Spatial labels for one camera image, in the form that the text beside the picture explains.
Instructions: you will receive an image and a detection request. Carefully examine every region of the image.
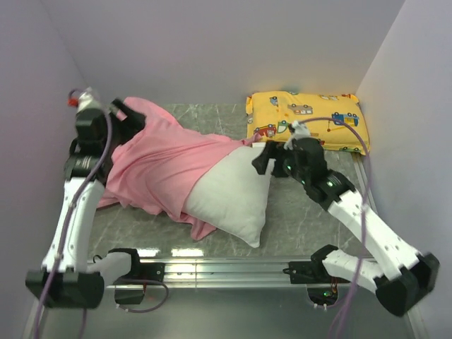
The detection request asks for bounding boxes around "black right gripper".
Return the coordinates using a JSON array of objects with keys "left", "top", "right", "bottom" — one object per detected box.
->
[{"left": 251, "top": 139, "right": 309, "bottom": 184}]

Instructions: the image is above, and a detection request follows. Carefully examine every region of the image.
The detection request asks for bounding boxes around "pink rose satin pillowcase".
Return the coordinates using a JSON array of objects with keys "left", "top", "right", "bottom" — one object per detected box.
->
[{"left": 97, "top": 97, "right": 255, "bottom": 240}]

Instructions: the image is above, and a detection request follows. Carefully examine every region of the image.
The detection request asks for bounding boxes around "white pillow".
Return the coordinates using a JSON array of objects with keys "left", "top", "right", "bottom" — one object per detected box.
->
[{"left": 184, "top": 146, "right": 274, "bottom": 248}]

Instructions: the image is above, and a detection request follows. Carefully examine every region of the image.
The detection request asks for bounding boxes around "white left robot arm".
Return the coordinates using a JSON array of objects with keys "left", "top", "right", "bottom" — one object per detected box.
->
[{"left": 25, "top": 98, "right": 145, "bottom": 309}]

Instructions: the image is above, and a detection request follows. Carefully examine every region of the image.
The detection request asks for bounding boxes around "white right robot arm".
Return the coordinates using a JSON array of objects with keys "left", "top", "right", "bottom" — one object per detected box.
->
[{"left": 252, "top": 138, "right": 440, "bottom": 317}]

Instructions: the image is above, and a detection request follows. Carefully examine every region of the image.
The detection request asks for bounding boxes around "yellow cartoon vehicle pillow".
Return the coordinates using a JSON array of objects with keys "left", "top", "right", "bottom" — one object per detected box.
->
[{"left": 245, "top": 90, "right": 371, "bottom": 156}]

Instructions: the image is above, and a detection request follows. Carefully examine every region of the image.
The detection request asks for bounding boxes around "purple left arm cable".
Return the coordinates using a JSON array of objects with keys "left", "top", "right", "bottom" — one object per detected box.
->
[{"left": 33, "top": 88, "right": 169, "bottom": 339}]

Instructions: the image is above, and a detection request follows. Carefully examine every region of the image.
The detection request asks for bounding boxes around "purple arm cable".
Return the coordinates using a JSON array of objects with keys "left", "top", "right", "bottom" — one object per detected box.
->
[
  {"left": 33, "top": 88, "right": 169, "bottom": 339},
  {"left": 292, "top": 117, "right": 371, "bottom": 339}
]

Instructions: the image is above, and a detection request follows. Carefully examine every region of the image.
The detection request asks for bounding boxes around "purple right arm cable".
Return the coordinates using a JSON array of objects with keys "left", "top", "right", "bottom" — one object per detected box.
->
[{"left": 292, "top": 117, "right": 371, "bottom": 339}]

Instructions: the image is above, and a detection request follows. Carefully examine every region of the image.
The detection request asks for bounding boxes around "aluminium mounting rail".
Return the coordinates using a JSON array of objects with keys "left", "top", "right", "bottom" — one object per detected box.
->
[{"left": 105, "top": 259, "right": 354, "bottom": 290}]

